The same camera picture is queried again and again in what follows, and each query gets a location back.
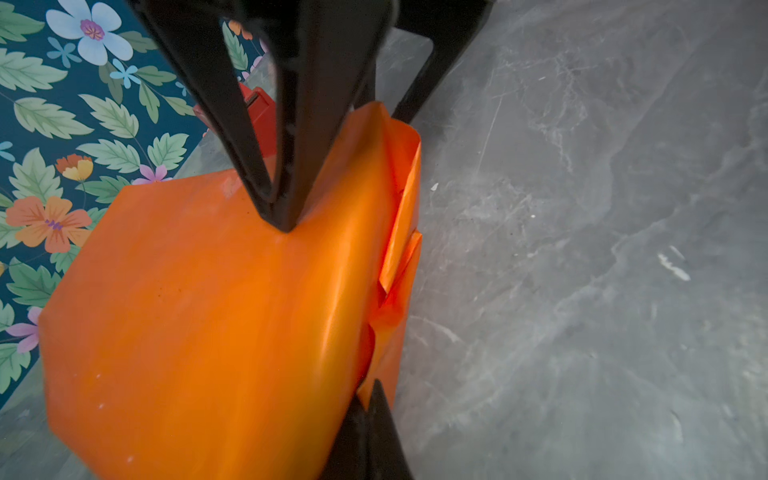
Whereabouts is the red tape dispenser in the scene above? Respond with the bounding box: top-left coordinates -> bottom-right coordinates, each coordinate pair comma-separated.
193,82 -> 280,160

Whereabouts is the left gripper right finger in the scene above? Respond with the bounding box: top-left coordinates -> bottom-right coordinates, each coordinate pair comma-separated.
367,380 -> 414,480

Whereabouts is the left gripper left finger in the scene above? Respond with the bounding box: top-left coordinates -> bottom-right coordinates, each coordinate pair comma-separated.
320,397 -> 369,480

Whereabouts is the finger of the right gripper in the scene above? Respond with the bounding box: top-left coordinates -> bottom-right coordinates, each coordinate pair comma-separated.
125,0 -> 398,234
388,1 -> 494,124

